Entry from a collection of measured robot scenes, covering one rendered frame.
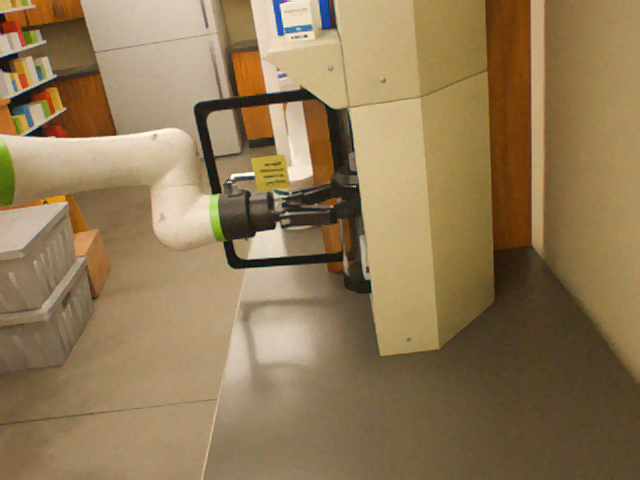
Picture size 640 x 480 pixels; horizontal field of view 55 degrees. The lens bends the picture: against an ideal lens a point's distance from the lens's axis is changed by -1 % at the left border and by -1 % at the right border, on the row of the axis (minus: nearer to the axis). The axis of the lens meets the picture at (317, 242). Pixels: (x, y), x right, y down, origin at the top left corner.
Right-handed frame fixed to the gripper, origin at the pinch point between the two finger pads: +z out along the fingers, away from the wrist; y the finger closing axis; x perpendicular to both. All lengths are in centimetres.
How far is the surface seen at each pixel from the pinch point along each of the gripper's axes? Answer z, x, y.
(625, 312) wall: 43, 21, -17
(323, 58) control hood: -2.2, -28.6, -14.2
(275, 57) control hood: -9.3, -29.9, -14.4
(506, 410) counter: 18.8, 26.7, -32.3
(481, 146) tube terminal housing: 23.1, -7.2, -1.7
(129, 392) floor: -114, 119, 111
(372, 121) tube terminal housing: 3.9, -17.9, -14.1
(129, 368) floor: -120, 119, 129
